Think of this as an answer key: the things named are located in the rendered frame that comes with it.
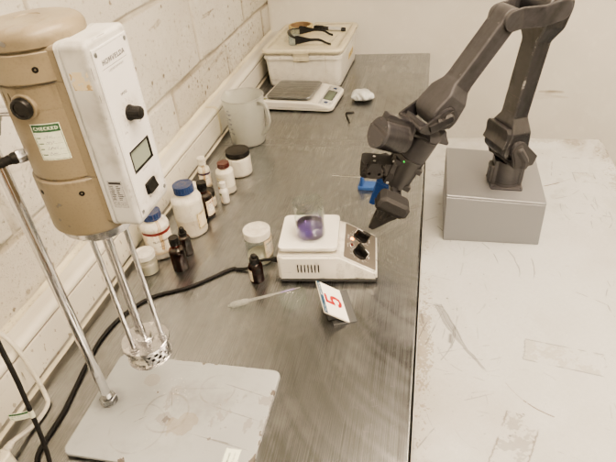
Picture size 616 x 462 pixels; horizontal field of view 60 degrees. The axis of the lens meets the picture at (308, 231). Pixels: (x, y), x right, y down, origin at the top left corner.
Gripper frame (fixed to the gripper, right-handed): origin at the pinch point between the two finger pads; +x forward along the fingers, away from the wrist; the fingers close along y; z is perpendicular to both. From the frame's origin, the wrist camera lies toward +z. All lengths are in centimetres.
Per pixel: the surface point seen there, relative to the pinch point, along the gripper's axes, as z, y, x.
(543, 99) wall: -76, -133, -6
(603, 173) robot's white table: -55, -34, -17
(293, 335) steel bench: 6.8, 23.5, 19.8
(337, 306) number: 0.8, 17.6, 14.4
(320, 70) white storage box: 16, -102, 16
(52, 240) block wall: 54, 16, 28
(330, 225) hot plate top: 6.4, 1.1, 9.2
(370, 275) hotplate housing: -4.1, 9.1, 10.7
